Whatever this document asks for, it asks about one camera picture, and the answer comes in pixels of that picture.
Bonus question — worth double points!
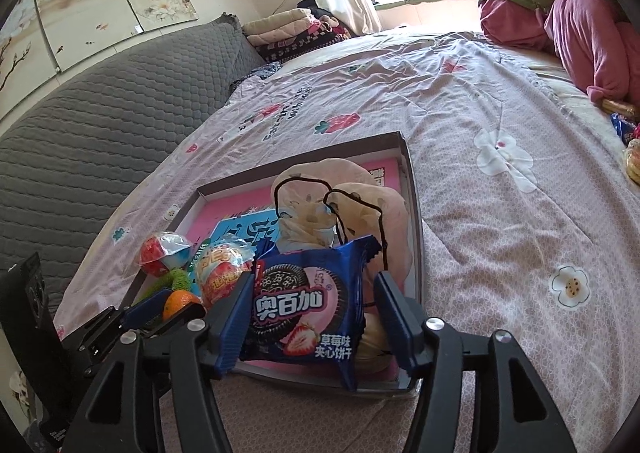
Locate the magenta fleece blanket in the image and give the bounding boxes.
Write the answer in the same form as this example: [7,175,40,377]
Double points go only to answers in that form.
[477,0,640,106]

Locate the stack of folded blankets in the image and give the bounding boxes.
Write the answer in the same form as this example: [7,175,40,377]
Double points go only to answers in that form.
[242,8,353,64]

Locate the orange mandarin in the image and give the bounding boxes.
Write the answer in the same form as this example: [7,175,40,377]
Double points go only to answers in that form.
[162,290,205,324]

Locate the dark patterned cloth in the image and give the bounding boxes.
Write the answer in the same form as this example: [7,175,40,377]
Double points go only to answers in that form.
[227,60,283,94]

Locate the pink and blue book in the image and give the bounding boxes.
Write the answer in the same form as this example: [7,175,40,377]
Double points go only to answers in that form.
[182,158,408,384]

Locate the small blue snack packet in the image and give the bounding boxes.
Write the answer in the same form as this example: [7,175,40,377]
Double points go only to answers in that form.
[610,113,640,144]

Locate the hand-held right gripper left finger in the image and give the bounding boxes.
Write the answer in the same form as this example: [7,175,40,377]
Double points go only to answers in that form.
[62,272,257,453]

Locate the grey quilted headboard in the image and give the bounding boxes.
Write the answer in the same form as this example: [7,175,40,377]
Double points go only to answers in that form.
[0,15,266,294]

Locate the snack packets near blankets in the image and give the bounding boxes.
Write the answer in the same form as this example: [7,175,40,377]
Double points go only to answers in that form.
[622,138,640,184]

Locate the green fuzzy ring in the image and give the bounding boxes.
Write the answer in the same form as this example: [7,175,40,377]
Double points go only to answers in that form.
[132,267,203,306]

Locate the floral wall painting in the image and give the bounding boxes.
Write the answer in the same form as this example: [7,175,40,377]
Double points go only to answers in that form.
[0,0,197,121]

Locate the blue cookie packet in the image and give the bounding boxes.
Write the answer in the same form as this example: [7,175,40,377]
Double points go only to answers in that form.
[239,234,383,393]

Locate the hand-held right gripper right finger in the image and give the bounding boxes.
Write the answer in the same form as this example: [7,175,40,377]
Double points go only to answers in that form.
[374,271,566,453]

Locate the black clothing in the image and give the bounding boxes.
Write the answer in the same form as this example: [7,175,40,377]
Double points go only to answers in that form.
[297,0,331,21]

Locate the grey shallow cardboard box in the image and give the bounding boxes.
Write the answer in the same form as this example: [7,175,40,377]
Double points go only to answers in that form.
[120,131,425,394]

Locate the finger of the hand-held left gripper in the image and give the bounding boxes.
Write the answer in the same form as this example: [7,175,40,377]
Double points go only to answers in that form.
[62,290,173,374]
[150,305,207,336]

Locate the blue red egg snack pack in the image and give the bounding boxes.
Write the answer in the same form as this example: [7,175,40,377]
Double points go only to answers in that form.
[192,239,257,310]

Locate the red white egg snack pack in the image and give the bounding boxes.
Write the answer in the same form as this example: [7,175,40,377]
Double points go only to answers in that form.
[139,230,192,278]

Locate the yellow wafer pack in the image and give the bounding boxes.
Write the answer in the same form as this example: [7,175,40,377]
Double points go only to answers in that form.
[601,98,640,118]

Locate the cream scrunchie with black trim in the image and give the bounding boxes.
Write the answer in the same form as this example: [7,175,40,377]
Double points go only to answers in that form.
[271,158,416,334]

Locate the pale yellow snack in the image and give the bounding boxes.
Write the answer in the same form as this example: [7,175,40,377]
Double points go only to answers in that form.
[357,313,401,369]

